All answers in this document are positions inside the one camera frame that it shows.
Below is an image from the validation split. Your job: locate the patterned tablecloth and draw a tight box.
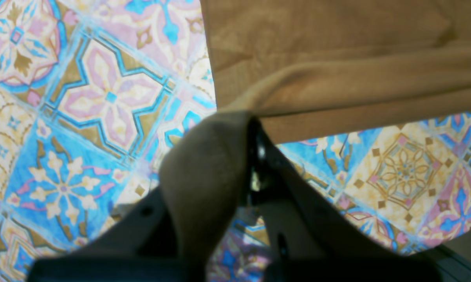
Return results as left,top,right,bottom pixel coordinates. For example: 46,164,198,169
0,0,471,282

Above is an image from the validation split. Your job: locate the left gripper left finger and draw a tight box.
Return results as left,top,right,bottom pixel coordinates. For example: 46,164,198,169
27,187,204,282

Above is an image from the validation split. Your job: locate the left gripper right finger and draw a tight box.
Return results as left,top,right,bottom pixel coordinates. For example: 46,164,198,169
247,118,442,282

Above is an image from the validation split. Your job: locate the brown t-shirt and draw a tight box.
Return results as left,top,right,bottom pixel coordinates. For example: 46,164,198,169
159,0,471,262

